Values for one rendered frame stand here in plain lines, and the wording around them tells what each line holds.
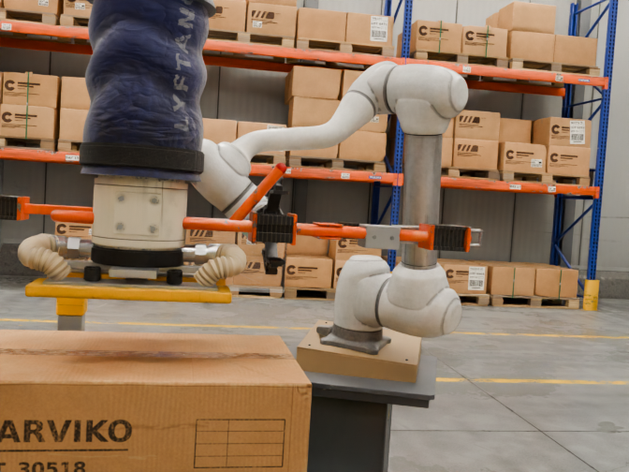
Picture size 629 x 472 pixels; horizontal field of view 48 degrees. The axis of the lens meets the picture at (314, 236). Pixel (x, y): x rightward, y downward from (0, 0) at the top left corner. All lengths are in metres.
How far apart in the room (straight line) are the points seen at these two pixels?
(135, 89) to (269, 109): 8.67
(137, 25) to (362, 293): 1.10
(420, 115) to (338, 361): 0.75
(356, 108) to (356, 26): 7.04
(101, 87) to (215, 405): 0.58
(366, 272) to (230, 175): 0.62
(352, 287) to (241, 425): 0.96
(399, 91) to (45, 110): 7.11
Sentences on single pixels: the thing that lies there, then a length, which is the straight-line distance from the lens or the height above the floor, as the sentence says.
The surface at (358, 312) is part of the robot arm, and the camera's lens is 2.10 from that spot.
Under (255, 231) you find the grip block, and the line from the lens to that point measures 1.33.
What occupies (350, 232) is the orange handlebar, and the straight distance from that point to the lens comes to 1.37.
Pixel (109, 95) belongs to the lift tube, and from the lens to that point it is 1.29.
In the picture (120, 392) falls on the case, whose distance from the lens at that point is 1.21.
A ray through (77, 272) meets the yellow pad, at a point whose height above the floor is 1.09.
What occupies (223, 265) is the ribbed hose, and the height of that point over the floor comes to 1.13.
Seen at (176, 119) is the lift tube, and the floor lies 1.39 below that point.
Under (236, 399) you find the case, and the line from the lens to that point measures 1.21.
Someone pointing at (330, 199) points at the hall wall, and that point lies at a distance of 9.99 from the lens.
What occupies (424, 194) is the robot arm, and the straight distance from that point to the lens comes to 1.94.
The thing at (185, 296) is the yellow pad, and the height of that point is 1.08.
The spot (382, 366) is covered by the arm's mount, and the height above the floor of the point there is 0.79.
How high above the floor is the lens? 1.27
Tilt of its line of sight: 3 degrees down
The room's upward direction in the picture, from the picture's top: 3 degrees clockwise
